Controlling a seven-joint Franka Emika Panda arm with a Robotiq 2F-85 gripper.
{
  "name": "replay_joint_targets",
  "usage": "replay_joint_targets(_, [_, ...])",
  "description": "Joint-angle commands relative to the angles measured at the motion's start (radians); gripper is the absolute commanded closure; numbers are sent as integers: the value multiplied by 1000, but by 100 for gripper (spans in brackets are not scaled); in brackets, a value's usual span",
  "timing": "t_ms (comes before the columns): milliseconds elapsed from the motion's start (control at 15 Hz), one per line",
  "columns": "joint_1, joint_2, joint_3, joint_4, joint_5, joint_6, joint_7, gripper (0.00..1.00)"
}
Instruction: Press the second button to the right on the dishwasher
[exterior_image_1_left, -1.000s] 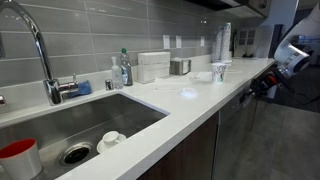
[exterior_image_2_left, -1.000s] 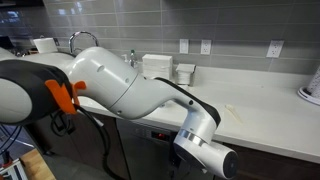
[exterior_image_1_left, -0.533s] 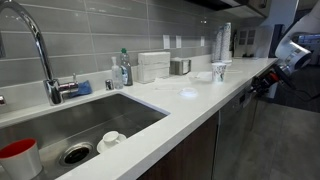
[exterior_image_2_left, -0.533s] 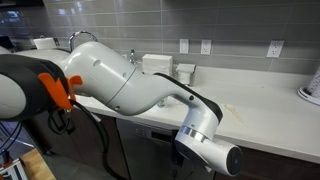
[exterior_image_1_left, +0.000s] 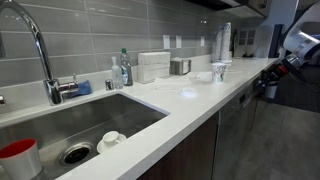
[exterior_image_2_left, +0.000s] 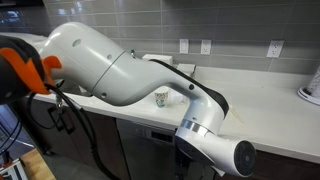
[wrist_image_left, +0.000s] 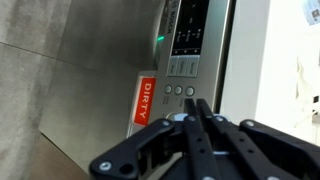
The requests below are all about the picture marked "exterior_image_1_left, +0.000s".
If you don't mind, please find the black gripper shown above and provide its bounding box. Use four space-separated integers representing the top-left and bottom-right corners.
254 63 290 98

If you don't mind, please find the clear glass cup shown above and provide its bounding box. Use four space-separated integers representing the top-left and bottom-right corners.
211 62 228 83

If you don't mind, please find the stack of paper cups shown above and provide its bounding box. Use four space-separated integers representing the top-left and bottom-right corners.
220 22 233 65
212 25 224 63

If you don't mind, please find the white round counter cap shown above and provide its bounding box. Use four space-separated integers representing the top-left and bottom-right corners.
178 87 198 98

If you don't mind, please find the metal napkin dispenser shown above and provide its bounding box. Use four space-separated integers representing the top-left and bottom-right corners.
169 57 192 76

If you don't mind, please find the overhead cabinet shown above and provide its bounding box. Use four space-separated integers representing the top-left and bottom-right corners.
184 0 272 20

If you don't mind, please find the dark wood cabinet door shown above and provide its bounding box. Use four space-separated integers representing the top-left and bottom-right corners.
136 111 220 180

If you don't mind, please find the white paper towel stack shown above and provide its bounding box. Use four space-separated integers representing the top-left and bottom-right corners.
137 51 172 84

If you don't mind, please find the dish soap bottle green cap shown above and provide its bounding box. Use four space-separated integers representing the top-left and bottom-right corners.
119 48 134 87

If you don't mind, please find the clear soap dispenser bottle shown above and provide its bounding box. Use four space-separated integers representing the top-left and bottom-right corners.
110 55 124 90

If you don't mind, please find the small white cup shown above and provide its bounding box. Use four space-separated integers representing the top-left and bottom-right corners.
102 130 121 148

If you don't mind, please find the stainless steel sink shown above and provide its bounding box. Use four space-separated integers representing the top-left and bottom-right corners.
0 92 170 180

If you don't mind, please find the blue sponge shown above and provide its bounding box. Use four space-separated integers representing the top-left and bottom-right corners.
69 79 93 98

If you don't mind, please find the metal sink drain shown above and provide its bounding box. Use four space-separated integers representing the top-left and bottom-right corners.
59 142 94 167

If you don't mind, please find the chrome kitchen faucet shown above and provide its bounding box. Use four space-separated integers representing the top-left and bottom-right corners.
0 0 80 106

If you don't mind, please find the white cup with red inside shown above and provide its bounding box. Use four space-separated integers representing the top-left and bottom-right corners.
0 138 44 180

